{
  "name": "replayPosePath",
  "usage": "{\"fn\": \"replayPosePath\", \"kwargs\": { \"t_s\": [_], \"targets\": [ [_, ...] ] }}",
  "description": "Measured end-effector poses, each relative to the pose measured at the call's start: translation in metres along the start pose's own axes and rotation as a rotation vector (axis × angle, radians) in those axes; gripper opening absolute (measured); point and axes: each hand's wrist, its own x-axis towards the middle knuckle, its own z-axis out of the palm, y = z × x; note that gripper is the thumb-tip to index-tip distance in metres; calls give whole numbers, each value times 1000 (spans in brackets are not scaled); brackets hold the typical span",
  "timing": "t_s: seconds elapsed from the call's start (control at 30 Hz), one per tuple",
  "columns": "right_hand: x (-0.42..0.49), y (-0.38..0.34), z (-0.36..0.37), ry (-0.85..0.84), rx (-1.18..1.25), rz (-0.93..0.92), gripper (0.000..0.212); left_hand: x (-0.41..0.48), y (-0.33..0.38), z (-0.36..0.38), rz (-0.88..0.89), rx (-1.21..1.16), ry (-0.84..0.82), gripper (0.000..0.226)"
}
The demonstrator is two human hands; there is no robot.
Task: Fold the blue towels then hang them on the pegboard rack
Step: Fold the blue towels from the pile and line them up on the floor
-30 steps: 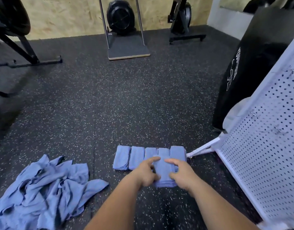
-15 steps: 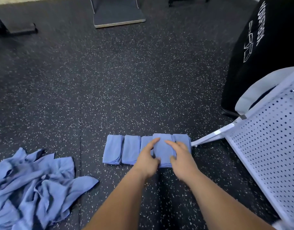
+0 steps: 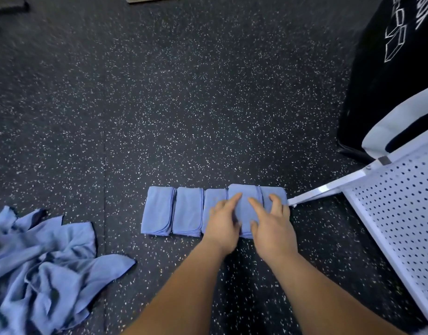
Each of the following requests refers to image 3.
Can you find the person's right hand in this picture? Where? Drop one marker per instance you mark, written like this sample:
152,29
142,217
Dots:
273,233

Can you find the person's left hand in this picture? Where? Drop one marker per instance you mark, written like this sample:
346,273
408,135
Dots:
221,230

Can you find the plain blue towel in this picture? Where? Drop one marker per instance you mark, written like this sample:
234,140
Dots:
212,200

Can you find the row of blue towels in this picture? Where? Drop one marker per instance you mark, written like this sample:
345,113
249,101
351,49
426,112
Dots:
188,211
245,193
277,192

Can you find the white perforated metal rack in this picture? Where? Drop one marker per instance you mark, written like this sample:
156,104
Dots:
402,212

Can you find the blue towel pile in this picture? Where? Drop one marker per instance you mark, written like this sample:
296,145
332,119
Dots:
46,268

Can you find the person's left forearm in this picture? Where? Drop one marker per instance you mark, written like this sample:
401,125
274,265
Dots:
179,296

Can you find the person's right forearm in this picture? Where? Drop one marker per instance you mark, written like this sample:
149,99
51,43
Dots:
332,300

